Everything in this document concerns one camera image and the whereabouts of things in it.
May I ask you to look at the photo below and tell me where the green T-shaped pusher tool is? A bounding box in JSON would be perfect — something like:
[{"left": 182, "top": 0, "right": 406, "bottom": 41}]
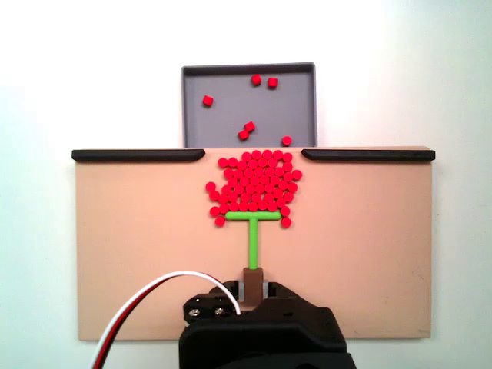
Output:
[{"left": 224, "top": 210, "right": 283, "bottom": 309}]

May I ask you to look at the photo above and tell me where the red granule pile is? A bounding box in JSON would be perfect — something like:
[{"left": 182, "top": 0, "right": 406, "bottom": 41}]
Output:
[{"left": 204, "top": 149, "right": 304, "bottom": 228}]

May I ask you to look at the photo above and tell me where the beige board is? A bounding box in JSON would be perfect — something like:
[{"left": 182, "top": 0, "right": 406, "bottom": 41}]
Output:
[{"left": 72, "top": 145, "right": 435, "bottom": 342}]

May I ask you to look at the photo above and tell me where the grey tray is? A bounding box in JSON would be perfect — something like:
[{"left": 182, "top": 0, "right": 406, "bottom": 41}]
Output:
[{"left": 180, "top": 61, "right": 320, "bottom": 149}]

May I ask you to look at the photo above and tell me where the red white black servo cable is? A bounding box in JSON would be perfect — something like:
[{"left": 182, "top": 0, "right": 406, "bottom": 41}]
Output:
[{"left": 89, "top": 271, "right": 242, "bottom": 369}]

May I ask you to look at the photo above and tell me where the black edge rail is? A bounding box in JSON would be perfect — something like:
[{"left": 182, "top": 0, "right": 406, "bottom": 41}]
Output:
[
  {"left": 71, "top": 148, "right": 206, "bottom": 163},
  {"left": 301, "top": 148, "right": 437, "bottom": 162}
]

